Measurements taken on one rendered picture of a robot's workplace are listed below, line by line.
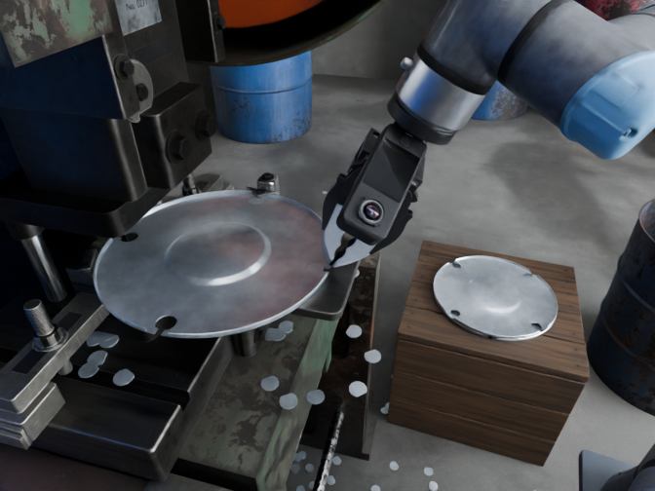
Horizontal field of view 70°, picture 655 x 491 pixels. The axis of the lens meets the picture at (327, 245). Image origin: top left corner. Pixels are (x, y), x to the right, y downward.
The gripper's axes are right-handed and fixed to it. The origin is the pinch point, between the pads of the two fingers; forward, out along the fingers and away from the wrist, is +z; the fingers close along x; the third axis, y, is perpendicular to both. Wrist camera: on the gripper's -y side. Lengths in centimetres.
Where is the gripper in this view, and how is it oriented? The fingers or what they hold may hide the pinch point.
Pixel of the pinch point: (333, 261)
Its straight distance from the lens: 55.8
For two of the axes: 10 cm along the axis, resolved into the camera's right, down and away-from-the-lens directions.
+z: -4.1, 6.8, 6.1
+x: -8.8, -4.6, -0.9
